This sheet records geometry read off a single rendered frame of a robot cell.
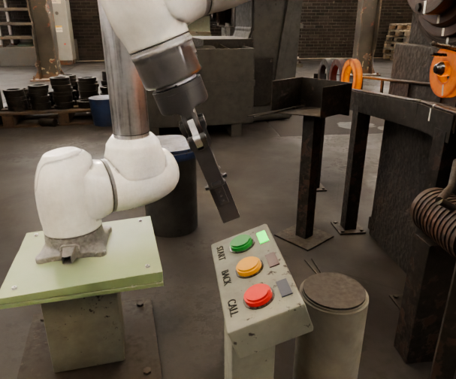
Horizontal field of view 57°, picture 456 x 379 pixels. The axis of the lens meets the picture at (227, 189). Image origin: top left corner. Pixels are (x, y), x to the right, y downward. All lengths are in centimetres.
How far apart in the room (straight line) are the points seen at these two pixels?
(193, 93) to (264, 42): 362
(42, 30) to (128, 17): 743
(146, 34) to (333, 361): 60
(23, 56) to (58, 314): 967
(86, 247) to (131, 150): 29
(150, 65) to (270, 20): 366
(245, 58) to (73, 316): 281
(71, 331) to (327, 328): 78
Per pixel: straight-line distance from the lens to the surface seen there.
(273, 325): 59
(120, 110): 117
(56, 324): 130
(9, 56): 1083
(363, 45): 850
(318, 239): 204
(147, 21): 58
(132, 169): 118
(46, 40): 800
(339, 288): 80
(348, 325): 77
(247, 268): 66
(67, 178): 114
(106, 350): 136
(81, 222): 117
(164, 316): 156
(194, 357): 140
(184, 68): 60
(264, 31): 421
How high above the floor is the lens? 96
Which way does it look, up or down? 22 degrees down
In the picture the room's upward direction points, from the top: straight up
